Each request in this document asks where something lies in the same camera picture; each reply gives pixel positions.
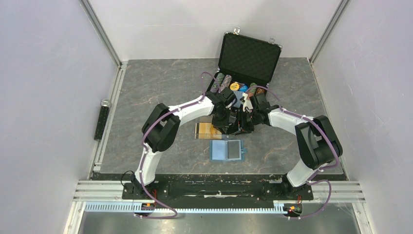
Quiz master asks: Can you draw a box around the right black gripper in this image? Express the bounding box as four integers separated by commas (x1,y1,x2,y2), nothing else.
230,109,259,136

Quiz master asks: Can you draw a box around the blue card holder wallet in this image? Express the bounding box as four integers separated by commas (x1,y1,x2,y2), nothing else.
209,139,248,162

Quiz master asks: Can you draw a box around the clear plastic card box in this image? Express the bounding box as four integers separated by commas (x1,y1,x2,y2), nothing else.
193,116,236,140

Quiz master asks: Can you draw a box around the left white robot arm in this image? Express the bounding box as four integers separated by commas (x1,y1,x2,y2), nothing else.
134,88,236,199

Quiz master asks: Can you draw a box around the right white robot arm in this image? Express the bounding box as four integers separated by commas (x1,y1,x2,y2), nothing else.
240,93,343,199

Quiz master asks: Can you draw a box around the blue playing card deck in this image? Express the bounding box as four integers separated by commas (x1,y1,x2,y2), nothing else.
233,91,244,108

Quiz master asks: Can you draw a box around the green red chip row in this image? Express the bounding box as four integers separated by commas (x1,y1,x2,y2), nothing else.
247,83,258,95

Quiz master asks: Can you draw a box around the blue dealer button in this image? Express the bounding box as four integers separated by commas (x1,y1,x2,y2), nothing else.
239,85,248,92

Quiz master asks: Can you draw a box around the yellow dealer button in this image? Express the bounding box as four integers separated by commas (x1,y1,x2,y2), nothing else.
229,82,240,91

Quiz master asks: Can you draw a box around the pink grey chip row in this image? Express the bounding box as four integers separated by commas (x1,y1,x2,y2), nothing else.
219,75,232,92

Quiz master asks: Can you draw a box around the purple green chip row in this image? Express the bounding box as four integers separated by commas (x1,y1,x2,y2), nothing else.
210,73,225,93

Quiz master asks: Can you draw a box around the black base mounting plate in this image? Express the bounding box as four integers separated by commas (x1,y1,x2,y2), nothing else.
90,173,314,209

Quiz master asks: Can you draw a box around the black poker chip case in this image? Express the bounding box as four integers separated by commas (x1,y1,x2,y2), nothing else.
207,32,282,92

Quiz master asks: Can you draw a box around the black microphone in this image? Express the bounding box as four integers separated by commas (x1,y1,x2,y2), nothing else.
94,99,112,141

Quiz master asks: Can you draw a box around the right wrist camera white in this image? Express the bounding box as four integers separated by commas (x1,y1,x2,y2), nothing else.
241,93,254,112

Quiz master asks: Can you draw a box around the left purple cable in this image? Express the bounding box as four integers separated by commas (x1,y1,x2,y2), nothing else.
138,71,222,219

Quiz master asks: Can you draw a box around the purple cable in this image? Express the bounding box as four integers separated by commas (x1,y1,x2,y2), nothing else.
138,71,222,219
246,85,341,219

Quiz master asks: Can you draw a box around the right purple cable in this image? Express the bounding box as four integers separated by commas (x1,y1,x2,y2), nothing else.
246,85,341,219

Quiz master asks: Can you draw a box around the white slotted cable duct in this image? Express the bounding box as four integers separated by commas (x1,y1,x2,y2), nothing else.
84,201,302,215

